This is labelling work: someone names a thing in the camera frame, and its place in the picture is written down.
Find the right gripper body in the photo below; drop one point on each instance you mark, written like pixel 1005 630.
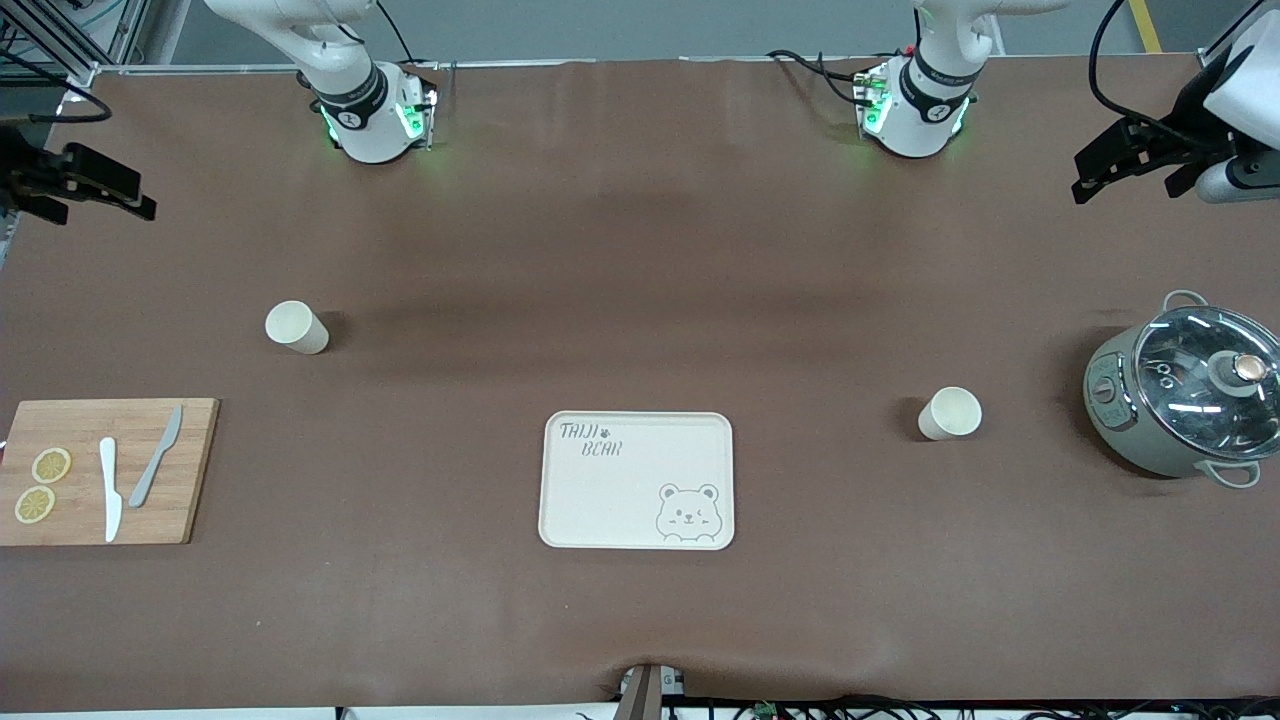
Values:
pixel 22 174

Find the white cup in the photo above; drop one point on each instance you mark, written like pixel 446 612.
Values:
pixel 950 413
pixel 295 325

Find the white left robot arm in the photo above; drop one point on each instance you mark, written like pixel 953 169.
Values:
pixel 915 110

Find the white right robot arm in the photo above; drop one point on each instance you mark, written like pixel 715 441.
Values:
pixel 365 115

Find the glass pot lid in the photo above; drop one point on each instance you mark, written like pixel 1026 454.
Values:
pixel 1190 350

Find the wooden cutting board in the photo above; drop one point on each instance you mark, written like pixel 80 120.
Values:
pixel 80 425

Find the lemon slice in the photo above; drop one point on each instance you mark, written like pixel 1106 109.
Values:
pixel 35 504
pixel 51 465

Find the grey pot with glass lid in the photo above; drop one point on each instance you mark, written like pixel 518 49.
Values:
pixel 1115 420

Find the grey plastic knife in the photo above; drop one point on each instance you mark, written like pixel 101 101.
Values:
pixel 155 460

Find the white plastic knife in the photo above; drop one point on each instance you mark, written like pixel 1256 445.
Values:
pixel 110 490

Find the brown table cover mat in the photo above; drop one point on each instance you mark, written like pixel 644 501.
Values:
pixel 640 250

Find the cream tray with bear print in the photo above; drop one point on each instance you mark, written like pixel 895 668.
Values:
pixel 620 500

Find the aluminium frame profile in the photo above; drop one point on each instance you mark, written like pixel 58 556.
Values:
pixel 60 45

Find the grey metal bracket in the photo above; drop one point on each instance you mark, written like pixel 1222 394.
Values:
pixel 645 695

